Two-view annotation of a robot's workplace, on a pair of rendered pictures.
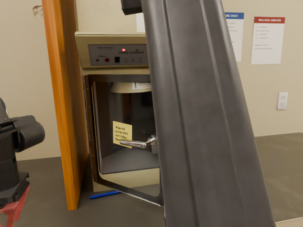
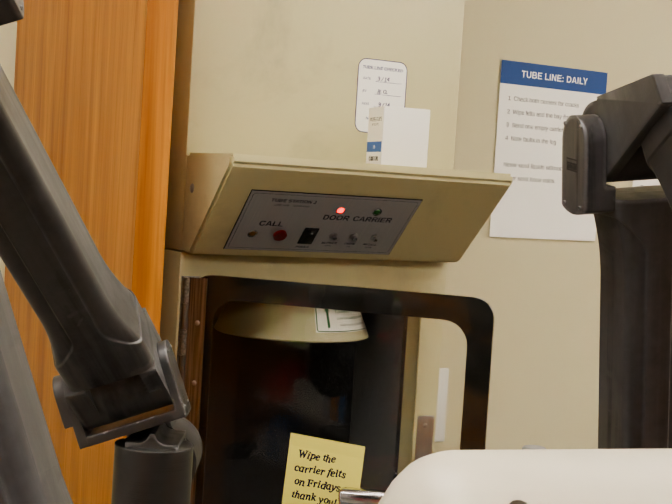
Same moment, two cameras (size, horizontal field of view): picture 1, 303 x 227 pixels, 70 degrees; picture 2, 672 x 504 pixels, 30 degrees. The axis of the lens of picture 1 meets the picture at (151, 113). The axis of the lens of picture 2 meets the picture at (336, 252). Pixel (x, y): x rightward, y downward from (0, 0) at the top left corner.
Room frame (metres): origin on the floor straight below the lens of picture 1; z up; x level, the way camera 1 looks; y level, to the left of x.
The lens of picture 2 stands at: (-0.51, 0.44, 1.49)
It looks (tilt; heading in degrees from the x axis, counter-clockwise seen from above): 3 degrees down; 343
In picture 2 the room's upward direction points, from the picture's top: 4 degrees clockwise
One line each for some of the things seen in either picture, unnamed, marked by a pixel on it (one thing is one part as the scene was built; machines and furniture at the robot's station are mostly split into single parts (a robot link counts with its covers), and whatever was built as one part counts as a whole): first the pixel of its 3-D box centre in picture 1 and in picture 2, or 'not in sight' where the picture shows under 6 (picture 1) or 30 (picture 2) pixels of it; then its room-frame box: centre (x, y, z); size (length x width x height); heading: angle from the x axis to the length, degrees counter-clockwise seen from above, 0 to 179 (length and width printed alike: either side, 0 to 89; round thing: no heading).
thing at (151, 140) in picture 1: (137, 141); (392, 496); (0.59, 0.04, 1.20); 0.10 x 0.05 x 0.03; 58
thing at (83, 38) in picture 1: (130, 51); (350, 212); (0.72, 0.06, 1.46); 0.32 x 0.12 x 0.10; 101
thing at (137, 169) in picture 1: (124, 137); (326, 488); (0.65, 0.09, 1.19); 0.30 x 0.01 x 0.40; 58
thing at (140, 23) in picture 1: (144, 24); (397, 137); (0.73, 0.01, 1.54); 0.05 x 0.05 x 0.06; 0
